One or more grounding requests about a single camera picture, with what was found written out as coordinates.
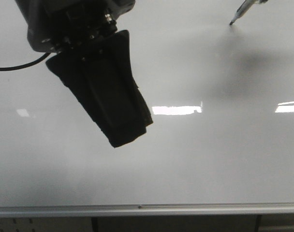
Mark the black cable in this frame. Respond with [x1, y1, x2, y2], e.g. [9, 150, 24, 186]
[0, 52, 50, 72]

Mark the black cloth-covered gripper finger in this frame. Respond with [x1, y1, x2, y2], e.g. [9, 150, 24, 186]
[46, 30, 153, 147]

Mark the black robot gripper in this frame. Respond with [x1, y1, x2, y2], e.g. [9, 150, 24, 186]
[27, 0, 135, 53]

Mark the grey aluminium marker tray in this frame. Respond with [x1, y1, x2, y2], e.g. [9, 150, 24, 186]
[0, 202, 294, 218]

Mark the dark panel under whiteboard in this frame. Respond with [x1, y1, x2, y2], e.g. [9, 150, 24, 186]
[91, 215, 262, 232]

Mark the white glossy whiteboard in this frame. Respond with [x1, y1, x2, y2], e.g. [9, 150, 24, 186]
[0, 0, 294, 207]

